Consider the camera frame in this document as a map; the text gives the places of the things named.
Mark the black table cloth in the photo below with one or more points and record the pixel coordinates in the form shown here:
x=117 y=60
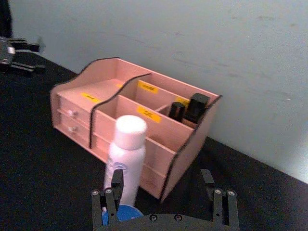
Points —
x=36 y=168

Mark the blue round lid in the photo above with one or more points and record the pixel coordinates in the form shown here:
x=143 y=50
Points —
x=127 y=213

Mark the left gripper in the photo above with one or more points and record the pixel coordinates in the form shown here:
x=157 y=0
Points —
x=5 y=51

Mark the tall black cosmetic bottle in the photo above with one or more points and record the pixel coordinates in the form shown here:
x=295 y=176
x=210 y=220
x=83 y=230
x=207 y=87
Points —
x=196 y=108

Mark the small black cosmetic bottle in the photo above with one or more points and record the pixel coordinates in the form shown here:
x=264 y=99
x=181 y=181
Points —
x=176 y=111

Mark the pink organizer drawer with knob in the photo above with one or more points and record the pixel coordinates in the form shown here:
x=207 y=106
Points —
x=77 y=111
x=74 y=131

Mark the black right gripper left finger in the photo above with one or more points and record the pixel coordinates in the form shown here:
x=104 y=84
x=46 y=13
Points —
x=117 y=185

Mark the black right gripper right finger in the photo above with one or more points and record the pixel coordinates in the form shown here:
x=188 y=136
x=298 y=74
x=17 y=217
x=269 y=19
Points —
x=209 y=185

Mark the white plastic bottle with cap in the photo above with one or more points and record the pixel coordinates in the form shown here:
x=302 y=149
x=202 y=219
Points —
x=127 y=154

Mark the pink wooden desk organizer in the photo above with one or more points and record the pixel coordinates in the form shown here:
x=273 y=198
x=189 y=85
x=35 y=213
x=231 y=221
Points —
x=158 y=134

